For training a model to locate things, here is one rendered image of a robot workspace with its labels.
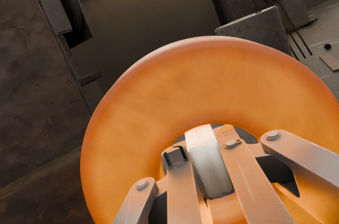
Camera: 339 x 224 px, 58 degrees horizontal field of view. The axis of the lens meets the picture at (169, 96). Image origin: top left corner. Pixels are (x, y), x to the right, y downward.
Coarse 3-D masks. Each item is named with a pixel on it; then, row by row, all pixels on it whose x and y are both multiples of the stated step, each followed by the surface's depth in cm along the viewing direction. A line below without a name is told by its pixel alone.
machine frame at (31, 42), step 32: (0, 0) 47; (32, 0) 50; (0, 32) 47; (32, 32) 49; (0, 64) 47; (32, 64) 49; (64, 64) 52; (0, 96) 47; (32, 96) 49; (64, 96) 52; (0, 128) 47; (32, 128) 49; (64, 128) 51; (0, 160) 46; (32, 160) 49; (64, 160) 47; (0, 192) 44; (32, 192) 44; (64, 192) 46
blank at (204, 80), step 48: (192, 48) 15; (240, 48) 15; (144, 96) 16; (192, 96) 16; (240, 96) 16; (288, 96) 16; (96, 144) 17; (144, 144) 17; (336, 144) 17; (96, 192) 17
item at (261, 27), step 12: (264, 12) 251; (276, 12) 258; (228, 24) 277; (240, 24) 252; (252, 24) 250; (264, 24) 250; (276, 24) 256; (240, 36) 255; (252, 36) 252; (264, 36) 252; (276, 36) 255; (276, 48) 255; (288, 48) 264
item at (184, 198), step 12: (180, 144) 14; (168, 156) 14; (180, 156) 14; (168, 168) 14; (180, 168) 14; (192, 168) 14; (168, 180) 13; (180, 180) 13; (192, 180) 13; (168, 192) 12; (180, 192) 12; (192, 192) 12; (168, 204) 12; (180, 204) 11; (192, 204) 11; (204, 204) 13; (168, 216) 11; (180, 216) 11; (192, 216) 10; (204, 216) 11
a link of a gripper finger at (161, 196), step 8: (176, 144) 18; (184, 144) 18; (160, 184) 14; (200, 184) 14; (160, 192) 14; (160, 200) 14; (152, 208) 13; (160, 208) 14; (152, 216) 14; (160, 216) 14
